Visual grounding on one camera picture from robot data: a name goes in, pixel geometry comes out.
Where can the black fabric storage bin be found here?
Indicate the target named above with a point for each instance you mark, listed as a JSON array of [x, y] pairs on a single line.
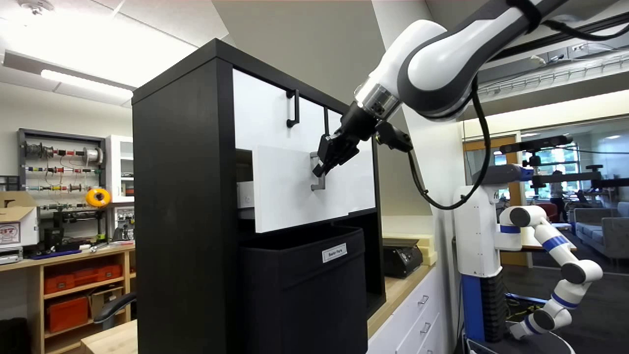
[[301, 301]]

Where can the white blue robot pedestal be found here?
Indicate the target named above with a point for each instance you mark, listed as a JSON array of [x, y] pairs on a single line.
[[476, 242]]

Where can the yellow tape roll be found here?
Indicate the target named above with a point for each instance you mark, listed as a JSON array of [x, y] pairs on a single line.
[[99, 199]]

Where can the white printed box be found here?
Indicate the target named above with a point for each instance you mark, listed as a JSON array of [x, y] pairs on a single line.
[[16, 230]]

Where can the white blue jointed robot arm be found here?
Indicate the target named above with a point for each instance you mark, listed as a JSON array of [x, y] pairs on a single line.
[[557, 248]]

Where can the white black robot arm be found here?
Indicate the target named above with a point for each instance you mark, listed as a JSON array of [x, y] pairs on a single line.
[[433, 65]]

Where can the open cardboard box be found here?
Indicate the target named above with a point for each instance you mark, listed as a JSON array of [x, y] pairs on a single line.
[[14, 199]]

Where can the wooden workbench with shelves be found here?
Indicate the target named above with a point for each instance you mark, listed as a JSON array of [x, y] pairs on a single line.
[[66, 256]]

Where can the white drawer unit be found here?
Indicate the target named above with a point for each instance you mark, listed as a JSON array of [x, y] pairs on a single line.
[[406, 327]]

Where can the brown cardboard box on shelf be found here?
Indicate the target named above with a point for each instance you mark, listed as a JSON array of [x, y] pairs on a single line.
[[107, 301]]

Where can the grey tool rack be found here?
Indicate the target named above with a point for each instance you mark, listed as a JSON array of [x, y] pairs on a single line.
[[60, 171]]

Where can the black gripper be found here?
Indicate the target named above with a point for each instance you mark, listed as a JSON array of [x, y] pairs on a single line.
[[354, 130]]

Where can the black and white drawer cabinet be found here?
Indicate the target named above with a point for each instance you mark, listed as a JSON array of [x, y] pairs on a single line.
[[183, 197]]

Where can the long ceiling light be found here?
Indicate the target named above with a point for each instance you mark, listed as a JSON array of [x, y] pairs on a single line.
[[85, 83]]

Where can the large red storage bin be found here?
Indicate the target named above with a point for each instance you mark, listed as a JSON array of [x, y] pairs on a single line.
[[67, 313]]

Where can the small red storage bin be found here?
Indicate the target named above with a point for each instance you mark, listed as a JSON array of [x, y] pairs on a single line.
[[60, 281], [111, 272], [85, 275]]

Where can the white bin label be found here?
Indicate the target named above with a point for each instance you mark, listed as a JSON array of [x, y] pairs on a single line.
[[335, 252]]

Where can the black box device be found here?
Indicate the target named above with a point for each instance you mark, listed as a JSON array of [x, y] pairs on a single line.
[[400, 258]]

